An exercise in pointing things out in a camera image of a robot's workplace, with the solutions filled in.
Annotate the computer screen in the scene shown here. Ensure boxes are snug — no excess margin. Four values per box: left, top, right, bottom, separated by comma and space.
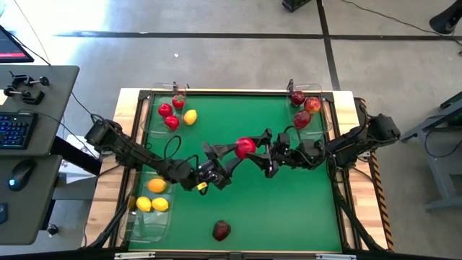
0, 25, 35, 64

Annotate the light wooden table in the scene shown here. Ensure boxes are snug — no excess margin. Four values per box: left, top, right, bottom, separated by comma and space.
84, 87, 389, 254

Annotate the grey metal stand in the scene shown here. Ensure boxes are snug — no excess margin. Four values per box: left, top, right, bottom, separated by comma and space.
400, 90, 462, 212

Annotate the black floor cable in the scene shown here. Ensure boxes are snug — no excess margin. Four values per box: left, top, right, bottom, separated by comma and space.
341, 0, 462, 37

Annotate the backlit black keyboard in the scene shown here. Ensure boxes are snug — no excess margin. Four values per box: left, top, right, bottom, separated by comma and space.
0, 110, 39, 151

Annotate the black floor crate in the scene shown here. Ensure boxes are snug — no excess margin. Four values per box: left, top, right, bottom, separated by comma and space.
281, 0, 312, 12

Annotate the dark red apple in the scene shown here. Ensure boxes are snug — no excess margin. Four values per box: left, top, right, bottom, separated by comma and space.
212, 220, 232, 242
293, 110, 312, 130
290, 90, 307, 107

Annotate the orange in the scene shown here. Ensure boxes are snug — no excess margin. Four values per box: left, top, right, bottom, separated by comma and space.
147, 178, 167, 194

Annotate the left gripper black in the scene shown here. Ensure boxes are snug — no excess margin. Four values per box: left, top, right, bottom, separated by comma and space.
180, 141, 248, 190

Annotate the black round pedestal base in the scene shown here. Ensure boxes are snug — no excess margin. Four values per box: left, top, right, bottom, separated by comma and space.
428, 0, 462, 35

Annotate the white cardboard box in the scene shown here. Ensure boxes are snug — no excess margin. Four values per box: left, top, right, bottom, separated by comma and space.
58, 134, 106, 184

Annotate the black computer mouse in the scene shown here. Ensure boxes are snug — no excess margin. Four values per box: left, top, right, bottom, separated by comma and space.
7, 160, 36, 192

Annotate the red and yellow apple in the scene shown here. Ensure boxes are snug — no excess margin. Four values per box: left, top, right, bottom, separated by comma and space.
303, 96, 322, 115

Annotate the black desk support beam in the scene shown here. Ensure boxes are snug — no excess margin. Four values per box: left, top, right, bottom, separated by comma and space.
50, 136, 103, 177

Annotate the silver metal bracket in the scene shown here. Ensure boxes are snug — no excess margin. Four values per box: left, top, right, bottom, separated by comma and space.
316, 253, 357, 260
114, 251, 157, 260

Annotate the orange-tinted yellow lemon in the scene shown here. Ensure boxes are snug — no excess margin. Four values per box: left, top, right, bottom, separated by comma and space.
183, 109, 199, 126

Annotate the black desk clamp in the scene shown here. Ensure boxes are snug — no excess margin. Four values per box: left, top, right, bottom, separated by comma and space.
9, 71, 51, 87
2, 86, 46, 105

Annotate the clear plastic basket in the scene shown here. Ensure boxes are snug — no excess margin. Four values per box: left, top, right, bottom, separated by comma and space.
121, 172, 176, 246
288, 83, 335, 137
142, 82, 187, 141

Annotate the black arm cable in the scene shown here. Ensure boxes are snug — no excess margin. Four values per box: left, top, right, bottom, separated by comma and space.
355, 103, 370, 126
164, 135, 183, 162
283, 125, 302, 142
90, 113, 123, 127

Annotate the grey desk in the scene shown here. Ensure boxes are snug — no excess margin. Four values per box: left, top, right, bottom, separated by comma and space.
0, 155, 63, 246
0, 64, 80, 157

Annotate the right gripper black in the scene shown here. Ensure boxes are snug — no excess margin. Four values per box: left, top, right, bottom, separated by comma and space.
248, 128, 317, 179

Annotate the yellow-black hazard tape strip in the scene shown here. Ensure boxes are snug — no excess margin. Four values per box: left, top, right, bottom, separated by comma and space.
355, 97, 395, 251

